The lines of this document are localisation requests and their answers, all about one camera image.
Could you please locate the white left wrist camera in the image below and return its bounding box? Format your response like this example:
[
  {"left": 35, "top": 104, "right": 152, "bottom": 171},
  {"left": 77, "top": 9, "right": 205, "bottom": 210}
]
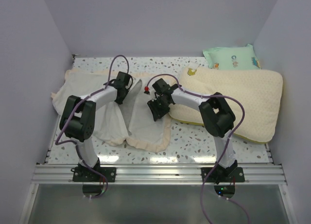
[{"left": 129, "top": 77, "right": 136, "bottom": 89}]

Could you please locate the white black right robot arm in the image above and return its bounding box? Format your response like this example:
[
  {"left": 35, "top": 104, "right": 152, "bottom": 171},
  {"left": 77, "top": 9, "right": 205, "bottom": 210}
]
[{"left": 147, "top": 78, "right": 238, "bottom": 182}]

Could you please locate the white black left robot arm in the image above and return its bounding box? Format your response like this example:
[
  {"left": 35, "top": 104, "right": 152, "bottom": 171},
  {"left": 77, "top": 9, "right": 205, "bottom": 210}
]
[{"left": 55, "top": 72, "right": 134, "bottom": 182}]

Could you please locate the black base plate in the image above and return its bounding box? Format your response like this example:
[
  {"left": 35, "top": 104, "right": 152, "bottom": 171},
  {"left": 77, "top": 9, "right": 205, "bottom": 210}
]
[
  {"left": 70, "top": 162, "right": 117, "bottom": 183},
  {"left": 206, "top": 160, "right": 245, "bottom": 184}
]

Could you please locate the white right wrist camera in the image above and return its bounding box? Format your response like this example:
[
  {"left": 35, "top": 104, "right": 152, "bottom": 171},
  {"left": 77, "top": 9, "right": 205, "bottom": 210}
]
[{"left": 150, "top": 90, "right": 157, "bottom": 100}]

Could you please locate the aluminium front rail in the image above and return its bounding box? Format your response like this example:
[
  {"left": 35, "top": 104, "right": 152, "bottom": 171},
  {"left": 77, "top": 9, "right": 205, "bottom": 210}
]
[{"left": 31, "top": 163, "right": 287, "bottom": 185}]

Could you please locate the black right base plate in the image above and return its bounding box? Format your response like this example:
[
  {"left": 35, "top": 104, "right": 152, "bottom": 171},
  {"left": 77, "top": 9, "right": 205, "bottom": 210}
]
[{"left": 206, "top": 160, "right": 245, "bottom": 184}]

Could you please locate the white pillowcase with cream ruffle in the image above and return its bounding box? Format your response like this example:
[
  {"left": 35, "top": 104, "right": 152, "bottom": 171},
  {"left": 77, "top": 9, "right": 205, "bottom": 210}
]
[{"left": 51, "top": 69, "right": 171, "bottom": 153}]

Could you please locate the green cartoon print pillow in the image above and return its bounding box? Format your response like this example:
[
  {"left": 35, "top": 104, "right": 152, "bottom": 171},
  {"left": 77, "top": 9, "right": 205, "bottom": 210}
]
[{"left": 203, "top": 44, "right": 261, "bottom": 70}]

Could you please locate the cream yellow dotted pillow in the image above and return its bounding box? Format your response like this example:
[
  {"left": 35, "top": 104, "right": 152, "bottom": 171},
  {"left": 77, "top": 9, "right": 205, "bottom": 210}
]
[{"left": 164, "top": 67, "right": 283, "bottom": 143}]

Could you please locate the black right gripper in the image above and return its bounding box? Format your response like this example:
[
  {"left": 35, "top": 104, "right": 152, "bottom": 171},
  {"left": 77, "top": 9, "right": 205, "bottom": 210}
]
[{"left": 148, "top": 96, "right": 171, "bottom": 121}]

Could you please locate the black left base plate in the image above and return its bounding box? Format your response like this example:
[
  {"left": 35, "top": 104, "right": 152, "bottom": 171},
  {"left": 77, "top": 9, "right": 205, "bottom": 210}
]
[{"left": 70, "top": 162, "right": 117, "bottom": 183}]

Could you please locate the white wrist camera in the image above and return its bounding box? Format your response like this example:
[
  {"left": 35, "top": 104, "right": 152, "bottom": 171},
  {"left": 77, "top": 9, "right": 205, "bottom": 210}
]
[
  {"left": 150, "top": 90, "right": 157, "bottom": 100},
  {"left": 129, "top": 77, "right": 136, "bottom": 89}
]

